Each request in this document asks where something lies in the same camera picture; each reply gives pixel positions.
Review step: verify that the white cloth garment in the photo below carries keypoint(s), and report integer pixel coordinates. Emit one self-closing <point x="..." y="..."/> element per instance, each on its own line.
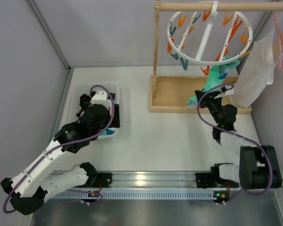
<point x="256" y="74"/>

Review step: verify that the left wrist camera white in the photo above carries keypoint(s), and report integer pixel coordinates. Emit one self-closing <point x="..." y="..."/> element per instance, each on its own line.
<point x="99" y="97"/>

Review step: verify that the grey slotted cable duct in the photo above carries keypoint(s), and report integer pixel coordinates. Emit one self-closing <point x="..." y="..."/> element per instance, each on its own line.
<point x="164" y="194"/>

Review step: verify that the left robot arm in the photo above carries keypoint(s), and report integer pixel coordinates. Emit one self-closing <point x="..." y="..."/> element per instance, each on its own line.
<point x="71" y="138"/>

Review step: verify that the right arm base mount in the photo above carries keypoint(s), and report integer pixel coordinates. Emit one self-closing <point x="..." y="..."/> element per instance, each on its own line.
<point x="204" y="180"/>

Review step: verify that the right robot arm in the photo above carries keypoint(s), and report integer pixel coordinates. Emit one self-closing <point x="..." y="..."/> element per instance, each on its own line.
<point x="258" y="166"/>

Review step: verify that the wooden clothes rack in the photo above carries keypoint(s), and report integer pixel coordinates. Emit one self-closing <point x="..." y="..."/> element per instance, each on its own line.
<point x="168" y="94"/>

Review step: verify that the white round clip hanger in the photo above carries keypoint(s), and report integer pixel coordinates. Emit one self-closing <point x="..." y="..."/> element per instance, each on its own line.
<point x="208" y="38"/>

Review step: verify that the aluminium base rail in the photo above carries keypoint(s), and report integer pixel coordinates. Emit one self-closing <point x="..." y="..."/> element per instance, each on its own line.
<point x="151" y="180"/>

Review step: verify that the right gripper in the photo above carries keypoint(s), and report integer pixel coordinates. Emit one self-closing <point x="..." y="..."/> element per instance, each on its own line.
<point x="208" y="98"/>

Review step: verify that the teal sock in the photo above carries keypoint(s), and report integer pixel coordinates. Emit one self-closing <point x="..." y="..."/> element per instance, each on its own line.
<point x="109" y="132"/>
<point x="216" y="77"/>

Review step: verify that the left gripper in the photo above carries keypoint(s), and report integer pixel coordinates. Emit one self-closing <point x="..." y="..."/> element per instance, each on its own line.
<point x="84" y="101"/>

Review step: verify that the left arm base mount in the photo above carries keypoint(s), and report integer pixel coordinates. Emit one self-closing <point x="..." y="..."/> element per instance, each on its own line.
<point x="103" y="180"/>

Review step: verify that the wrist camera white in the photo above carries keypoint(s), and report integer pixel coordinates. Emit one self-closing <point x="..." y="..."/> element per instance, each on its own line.
<point x="99" y="97"/>
<point x="225" y="92"/>

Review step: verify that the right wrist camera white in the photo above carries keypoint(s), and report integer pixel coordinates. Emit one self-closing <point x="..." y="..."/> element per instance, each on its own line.
<point x="225" y="92"/>

